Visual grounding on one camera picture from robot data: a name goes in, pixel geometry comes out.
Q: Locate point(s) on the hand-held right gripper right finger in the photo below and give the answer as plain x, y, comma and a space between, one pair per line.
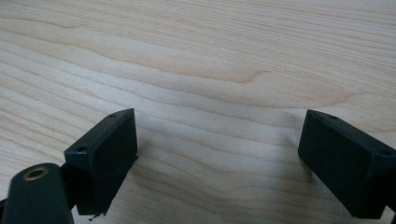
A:
345, 168

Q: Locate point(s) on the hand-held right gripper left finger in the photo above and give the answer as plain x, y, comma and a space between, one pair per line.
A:
102, 168

